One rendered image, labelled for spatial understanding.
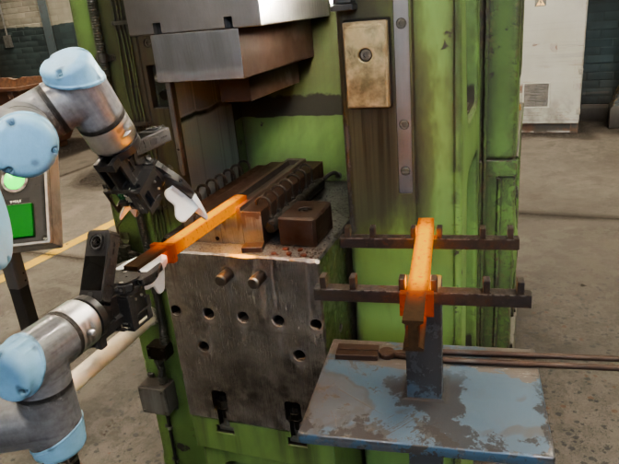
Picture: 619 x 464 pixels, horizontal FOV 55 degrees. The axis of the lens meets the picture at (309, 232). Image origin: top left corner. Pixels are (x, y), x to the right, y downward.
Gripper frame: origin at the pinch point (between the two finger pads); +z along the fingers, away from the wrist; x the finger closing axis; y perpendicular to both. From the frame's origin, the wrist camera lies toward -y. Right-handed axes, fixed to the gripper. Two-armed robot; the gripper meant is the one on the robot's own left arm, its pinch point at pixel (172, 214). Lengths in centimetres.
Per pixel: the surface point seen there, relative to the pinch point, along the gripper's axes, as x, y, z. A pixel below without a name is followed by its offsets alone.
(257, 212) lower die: 6.9, -14.9, 15.7
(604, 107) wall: 133, -481, 373
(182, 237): 1.3, 2.2, 3.8
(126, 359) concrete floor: -103, -31, 138
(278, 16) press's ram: 12.8, -41.3, -13.9
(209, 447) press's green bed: -12, 20, 67
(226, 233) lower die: -1.4, -12.3, 20.3
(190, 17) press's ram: -2.3, -34.4, -19.2
